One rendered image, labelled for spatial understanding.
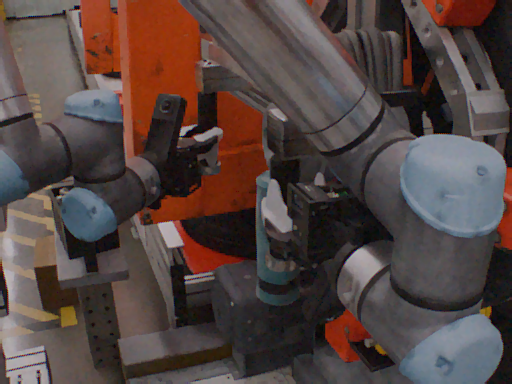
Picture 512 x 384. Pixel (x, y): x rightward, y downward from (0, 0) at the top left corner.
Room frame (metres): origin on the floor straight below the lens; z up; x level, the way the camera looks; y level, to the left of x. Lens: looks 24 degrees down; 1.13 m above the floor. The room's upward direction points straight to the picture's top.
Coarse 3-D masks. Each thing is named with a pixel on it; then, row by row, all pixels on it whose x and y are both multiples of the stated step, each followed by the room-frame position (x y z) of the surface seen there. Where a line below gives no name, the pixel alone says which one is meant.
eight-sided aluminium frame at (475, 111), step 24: (336, 0) 0.96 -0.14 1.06; (408, 0) 0.74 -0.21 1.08; (336, 24) 1.02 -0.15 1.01; (432, 24) 0.69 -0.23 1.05; (432, 48) 0.69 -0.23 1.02; (456, 48) 0.67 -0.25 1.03; (480, 48) 0.68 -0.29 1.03; (456, 72) 0.64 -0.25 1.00; (480, 72) 0.65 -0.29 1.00; (456, 96) 0.63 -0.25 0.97; (480, 96) 0.62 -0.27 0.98; (504, 96) 0.64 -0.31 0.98; (456, 120) 0.63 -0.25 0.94; (480, 120) 0.60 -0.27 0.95; (504, 120) 0.62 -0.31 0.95; (504, 144) 0.62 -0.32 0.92
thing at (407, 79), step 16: (416, 32) 0.91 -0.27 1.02; (416, 48) 0.90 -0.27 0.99; (416, 64) 0.90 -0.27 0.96; (416, 80) 0.89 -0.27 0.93; (432, 80) 0.84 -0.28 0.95; (432, 96) 0.85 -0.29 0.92; (416, 112) 0.93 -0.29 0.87; (432, 112) 0.83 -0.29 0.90; (448, 112) 0.79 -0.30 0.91; (416, 128) 0.93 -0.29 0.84; (448, 128) 0.82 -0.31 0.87; (352, 192) 1.02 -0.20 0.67
